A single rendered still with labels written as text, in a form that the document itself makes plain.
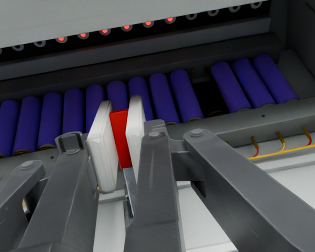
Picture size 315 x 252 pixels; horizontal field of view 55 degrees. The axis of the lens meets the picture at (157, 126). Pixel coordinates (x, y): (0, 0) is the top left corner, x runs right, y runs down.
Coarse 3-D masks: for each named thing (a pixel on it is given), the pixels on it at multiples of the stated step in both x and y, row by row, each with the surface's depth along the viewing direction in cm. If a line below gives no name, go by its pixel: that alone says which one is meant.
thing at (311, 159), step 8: (280, 160) 23; (288, 160) 23; (296, 160) 22; (304, 160) 22; (312, 160) 22; (264, 168) 22; (272, 168) 22; (280, 168) 23; (288, 168) 23; (184, 184) 22; (120, 192) 22; (104, 200) 22; (112, 200) 22; (24, 208) 22
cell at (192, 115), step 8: (176, 72) 28; (184, 72) 29; (176, 80) 28; (184, 80) 28; (176, 88) 27; (184, 88) 27; (192, 88) 27; (176, 96) 27; (184, 96) 26; (192, 96) 26; (184, 104) 26; (192, 104) 26; (184, 112) 25; (192, 112) 25; (200, 112) 25; (184, 120) 25
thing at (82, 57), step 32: (192, 32) 29; (224, 32) 30; (256, 32) 30; (0, 64) 29; (32, 64) 29; (64, 64) 30; (288, 64) 30; (256, 160) 24; (192, 192) 22; (96, 224) 22; (192, 224) 21
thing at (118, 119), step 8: (112, 112) 18; (120, 112) 18; (112, 120) 18; (120, 120) 18; (112, 128) 18; (120, 128) 18; (120, 136) 18; (120, 144) 18; (120, 152) 18; (128, 152) 18; (120, 160) 18; (128, 160) 18; (128, 168) 19; (128, 176) 19; (128, 184) 19; (136, 184) 19; (128, 192) 19
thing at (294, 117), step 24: (192, 120) 24; (216, 120) 24; (240, 120) 23; (264, 120) 23; (288, 120) 23; (312, 120) 23; (240, 144) 24; (312, 144) 23; (0, 168) 23; (120, 168) 24
